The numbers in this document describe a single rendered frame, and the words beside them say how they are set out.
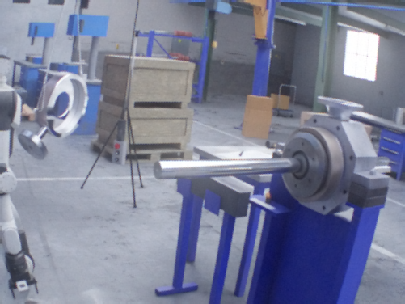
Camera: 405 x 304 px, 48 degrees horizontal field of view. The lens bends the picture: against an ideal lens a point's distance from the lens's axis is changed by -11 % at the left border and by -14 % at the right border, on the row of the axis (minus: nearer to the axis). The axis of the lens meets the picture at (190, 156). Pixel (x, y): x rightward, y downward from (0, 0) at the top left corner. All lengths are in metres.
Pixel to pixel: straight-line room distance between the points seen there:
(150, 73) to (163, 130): 0.81
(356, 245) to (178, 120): 4.76
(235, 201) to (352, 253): 0.72
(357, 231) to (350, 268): 0.21
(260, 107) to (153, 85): 3.46
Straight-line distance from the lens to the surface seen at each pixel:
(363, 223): 2.40
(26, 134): 2.63
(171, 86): 6.73
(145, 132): 6.59
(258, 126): 9.59
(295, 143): 2.45
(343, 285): 2.50
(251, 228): 3.17
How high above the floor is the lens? 1.57
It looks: 12 degrees down
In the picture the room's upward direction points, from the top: 7 degrees clockwise
